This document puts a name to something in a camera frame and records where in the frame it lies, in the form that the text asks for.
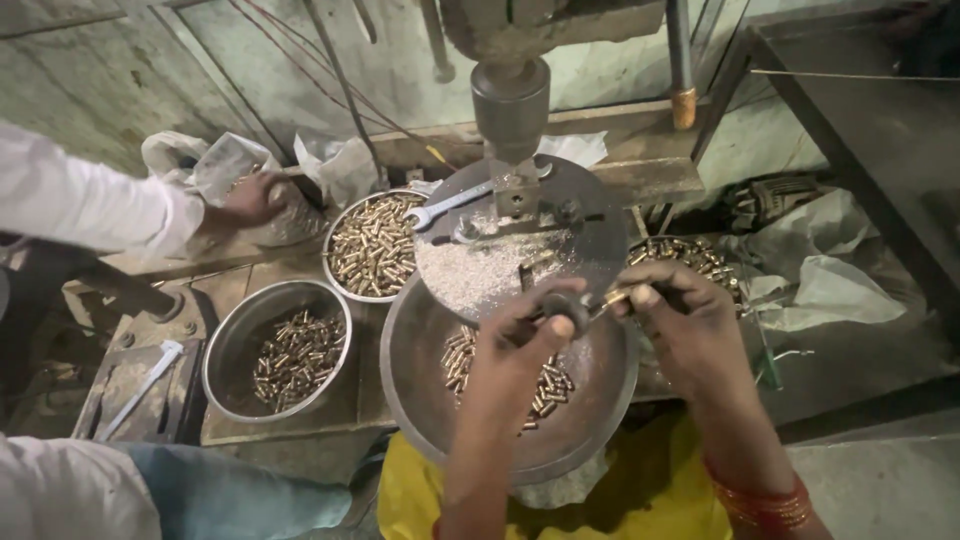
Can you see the person's left hand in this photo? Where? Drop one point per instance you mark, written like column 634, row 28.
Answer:
column 510, row 360

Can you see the person's right hand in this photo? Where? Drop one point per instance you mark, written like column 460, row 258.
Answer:
column 694, row 330

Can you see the dark round holding tool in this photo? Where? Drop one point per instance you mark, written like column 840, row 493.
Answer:
column 568, row 307

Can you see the small brass piece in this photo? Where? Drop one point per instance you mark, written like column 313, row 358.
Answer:
column 615, row 298

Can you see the heap of brass pieces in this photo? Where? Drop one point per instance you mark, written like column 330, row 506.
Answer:
column 694, row 256
column 459, row 360
column 300, row 360
column 371, row 247

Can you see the pile of metal shavings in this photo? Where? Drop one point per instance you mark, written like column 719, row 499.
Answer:
column 480, row 274

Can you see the large steel basin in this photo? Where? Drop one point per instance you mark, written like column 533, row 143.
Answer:
column 592, row 405

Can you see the dark bowl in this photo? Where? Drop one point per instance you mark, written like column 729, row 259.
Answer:
column 645, row 244

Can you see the heap of white sacks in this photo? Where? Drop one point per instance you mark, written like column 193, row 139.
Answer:
column 817, row 277

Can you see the round drill press table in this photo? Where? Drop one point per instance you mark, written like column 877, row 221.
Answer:
column 592, row 225

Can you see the dark motor part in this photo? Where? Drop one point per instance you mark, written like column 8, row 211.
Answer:
column 772, row 199

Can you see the metal clamp block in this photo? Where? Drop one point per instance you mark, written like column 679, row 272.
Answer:
column 517, row 196

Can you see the silver spanner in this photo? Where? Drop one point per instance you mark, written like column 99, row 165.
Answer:
column 446, row 205

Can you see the person's yellow garment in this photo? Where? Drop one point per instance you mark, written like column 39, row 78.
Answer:
column 645, row 495

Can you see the red bangles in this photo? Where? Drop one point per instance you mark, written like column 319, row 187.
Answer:
column 765, row 506

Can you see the shallow steel bowl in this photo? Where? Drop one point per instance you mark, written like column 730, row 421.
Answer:
column 334, row 232

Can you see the crumpled white plastic bag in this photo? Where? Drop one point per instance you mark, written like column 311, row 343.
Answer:
column 341, row 171

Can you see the lever with orange grip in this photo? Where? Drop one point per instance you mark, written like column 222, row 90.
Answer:
column 681, row 67

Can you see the dark metal table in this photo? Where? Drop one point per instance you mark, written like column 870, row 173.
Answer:
column 862, row 127

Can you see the deep steel bowl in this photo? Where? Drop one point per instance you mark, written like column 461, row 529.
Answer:
column 240, row 360

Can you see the drill press head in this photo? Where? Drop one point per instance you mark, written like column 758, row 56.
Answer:
column 510, row 82

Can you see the thin metal rod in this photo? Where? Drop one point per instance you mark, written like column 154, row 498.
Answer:
column 345, row 90

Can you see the clear plastic bag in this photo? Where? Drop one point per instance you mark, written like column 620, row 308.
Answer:
column 217, row 165

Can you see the silver vernier caliper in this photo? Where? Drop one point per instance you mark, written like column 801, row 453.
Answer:
column 142, row 386

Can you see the dark metal cylinder rod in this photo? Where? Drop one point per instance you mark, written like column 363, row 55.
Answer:
column 127, row 291

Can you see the grey slotted metal plate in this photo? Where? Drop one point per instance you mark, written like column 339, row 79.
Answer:
column 120, row 390

